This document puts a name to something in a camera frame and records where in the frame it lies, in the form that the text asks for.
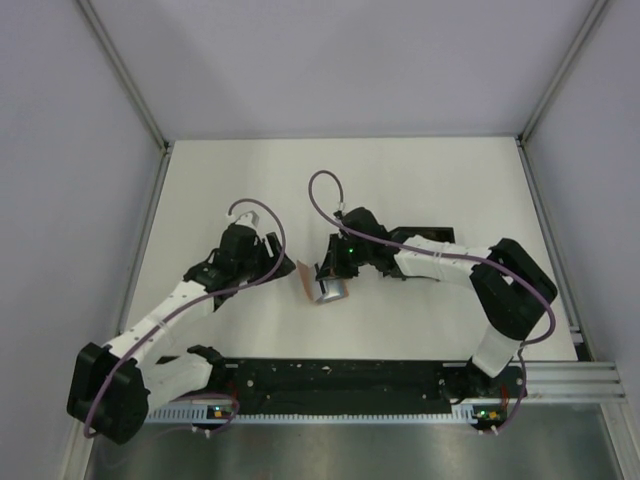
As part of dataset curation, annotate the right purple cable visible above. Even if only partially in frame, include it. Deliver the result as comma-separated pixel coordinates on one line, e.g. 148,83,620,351
307,170,558,434

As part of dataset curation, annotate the right aluminium frame post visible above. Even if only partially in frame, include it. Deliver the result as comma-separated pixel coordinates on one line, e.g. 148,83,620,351
517,0,615,145

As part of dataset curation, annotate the black plastic card box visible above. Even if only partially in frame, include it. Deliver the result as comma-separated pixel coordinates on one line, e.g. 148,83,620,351
389,226,456,243

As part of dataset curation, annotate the shiny metal sheet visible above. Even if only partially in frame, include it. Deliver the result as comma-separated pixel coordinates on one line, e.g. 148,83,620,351
85,405,622,479

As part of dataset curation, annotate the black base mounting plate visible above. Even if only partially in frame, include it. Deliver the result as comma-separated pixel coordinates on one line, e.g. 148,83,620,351
194,358,523,416

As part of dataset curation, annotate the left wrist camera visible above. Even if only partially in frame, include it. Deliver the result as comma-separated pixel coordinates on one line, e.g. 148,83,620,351
226,210,260,230

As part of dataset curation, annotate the left aluminium frame post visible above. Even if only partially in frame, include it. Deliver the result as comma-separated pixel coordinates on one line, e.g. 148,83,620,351
73,0,171,153

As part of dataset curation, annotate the purple cable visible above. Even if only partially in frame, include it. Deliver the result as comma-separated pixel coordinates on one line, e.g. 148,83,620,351
307,170,558,434
82,199,287,440

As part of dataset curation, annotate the aluminium frame post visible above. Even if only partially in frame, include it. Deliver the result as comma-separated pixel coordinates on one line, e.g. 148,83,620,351
73,0,171,153
517,0,615,145

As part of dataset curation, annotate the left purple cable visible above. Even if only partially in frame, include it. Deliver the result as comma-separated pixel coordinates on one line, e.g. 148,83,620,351
82,199,287,440

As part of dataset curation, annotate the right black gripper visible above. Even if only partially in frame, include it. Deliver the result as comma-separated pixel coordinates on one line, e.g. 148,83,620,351
316,233,372,282

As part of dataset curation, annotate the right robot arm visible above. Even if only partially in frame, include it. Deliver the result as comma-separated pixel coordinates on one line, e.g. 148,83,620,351
316,207,558,396

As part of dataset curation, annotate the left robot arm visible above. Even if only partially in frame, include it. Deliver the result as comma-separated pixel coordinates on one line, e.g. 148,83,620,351
66,223,295,445

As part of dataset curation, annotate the aluminium front rail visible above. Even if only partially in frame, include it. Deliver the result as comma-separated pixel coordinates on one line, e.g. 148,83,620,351
79,361,627,404

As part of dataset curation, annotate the grey slotted cable duct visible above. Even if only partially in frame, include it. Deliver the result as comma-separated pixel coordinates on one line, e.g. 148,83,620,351
144,401,502,426

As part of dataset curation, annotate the brown leather card holder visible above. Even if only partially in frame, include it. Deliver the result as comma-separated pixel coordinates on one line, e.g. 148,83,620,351
296,261,349,305

